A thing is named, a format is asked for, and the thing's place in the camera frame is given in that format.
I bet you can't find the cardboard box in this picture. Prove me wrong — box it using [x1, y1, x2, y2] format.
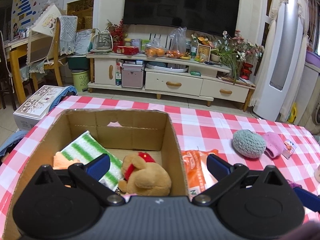
[2, 107, 188, 239]

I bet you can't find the yellow wooden dining table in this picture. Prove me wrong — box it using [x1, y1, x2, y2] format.
[4, 37, 28, 105]

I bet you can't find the brown plush bear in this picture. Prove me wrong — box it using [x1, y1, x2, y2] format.
[118, 152, 172, 197]

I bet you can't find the pink knitted hat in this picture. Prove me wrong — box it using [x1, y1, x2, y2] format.
[262, 132, 285, 159]

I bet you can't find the purple plastic basin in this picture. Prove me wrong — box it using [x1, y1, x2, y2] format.
[305, 51, 320, 68]

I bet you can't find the grey-green crocheted ball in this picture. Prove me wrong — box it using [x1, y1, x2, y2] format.
[232, 129, 266, 159]

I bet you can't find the peach knitted doll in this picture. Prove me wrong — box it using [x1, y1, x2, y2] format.
[53, 152, 80, 170]

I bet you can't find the wooden dining chair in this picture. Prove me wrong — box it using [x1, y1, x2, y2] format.
[27, 18, 66, 90]

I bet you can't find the orange plastic package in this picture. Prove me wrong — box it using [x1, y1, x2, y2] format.
[181, 149, 219, 199]

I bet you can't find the white paper cup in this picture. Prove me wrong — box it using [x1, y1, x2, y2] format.
[314, 165, 320, 183]

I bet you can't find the purple magenta knitted ball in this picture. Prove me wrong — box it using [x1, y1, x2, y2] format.
[287, 180, 303, 189]

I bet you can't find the purple tissue pack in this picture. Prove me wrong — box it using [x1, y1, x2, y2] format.
[281, 140, 297, 159]

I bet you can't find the red white checkered tablecloth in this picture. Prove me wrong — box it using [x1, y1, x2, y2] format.
[1, 96, 319, 232]

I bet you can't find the green microfibre cleaning cloth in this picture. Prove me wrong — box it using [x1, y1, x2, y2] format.
[61, 131, 124, 191]

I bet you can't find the green potted plant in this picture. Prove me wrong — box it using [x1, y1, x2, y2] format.
[211, 44, 241, 83]

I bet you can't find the framed certificate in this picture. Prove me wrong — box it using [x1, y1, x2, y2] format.
[195, 44, 211, 63]

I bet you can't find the black flat television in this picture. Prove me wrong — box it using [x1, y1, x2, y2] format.
[123, 0, 240, 35]

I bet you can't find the blue cloth chair cover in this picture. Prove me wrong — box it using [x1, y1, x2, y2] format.
[1, 86, 78, 157]

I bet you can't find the red gift box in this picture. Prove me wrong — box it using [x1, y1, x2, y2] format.
[116, 46, 139, 55]

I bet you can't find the green waste bin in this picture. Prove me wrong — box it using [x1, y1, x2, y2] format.
[71, 70, 89, 92]

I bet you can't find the bag of oranges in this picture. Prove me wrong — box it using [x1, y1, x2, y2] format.
[145, 38, 166, 57]

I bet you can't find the white standing air conditioner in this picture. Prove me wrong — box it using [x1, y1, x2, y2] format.
[250, 0, 309, 121]

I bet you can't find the cream TV cabinet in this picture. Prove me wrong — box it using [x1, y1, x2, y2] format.
[86, 53, 255, 109]

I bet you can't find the red candle holder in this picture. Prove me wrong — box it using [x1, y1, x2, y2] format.
[240, 62, 253, 80]

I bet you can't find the pink storage box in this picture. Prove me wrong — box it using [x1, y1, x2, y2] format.
[121, 63, 144, 89]

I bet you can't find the white printed carton box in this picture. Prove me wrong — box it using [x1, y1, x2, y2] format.
[13, 85, 65, 131]

